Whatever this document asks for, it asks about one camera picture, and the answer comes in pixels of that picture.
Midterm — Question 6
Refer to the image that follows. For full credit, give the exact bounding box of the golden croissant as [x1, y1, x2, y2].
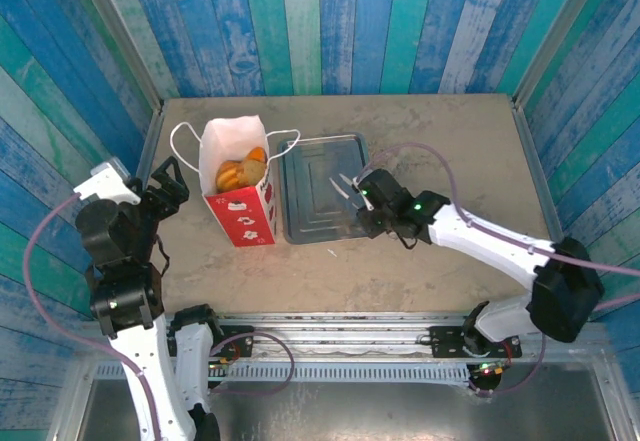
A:
[215, 159, 246, 194]

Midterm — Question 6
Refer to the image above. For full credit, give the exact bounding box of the red white paper gift bag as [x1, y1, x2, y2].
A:
[169, 114, 301, 248]

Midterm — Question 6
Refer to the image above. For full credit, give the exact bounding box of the metal baking tray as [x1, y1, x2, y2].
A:
[276, 133, 375, 246]

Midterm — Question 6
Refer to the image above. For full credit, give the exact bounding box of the small controller circuit board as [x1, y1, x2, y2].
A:
[207, 358, 237, 381]
[469, 359, 512, 396]

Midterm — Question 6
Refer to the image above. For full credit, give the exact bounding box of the grey metal sheet panel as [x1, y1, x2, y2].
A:
[79, 378, 619, 441]

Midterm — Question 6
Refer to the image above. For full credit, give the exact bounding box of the aluminium table side rail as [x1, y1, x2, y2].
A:
[509, 95, 592, 321]
[94, 108, 166, 320]

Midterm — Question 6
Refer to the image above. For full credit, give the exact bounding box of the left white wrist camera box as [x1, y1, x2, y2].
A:
[73, 157, 143, 206]

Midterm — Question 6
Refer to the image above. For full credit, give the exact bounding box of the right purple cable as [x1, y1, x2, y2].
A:
[357, 141, 640, 398]

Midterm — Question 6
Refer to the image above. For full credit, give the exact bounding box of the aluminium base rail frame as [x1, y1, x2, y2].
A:
[74, 310, 619, 362]

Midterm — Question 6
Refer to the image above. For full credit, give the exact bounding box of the slotted grey cable duct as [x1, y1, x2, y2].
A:
[94, 363, 474, 385]

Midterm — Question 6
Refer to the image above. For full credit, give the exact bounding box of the aluminium corner post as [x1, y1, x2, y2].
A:
[69, 0, 165, 112]
[512, 0, 606, 107]

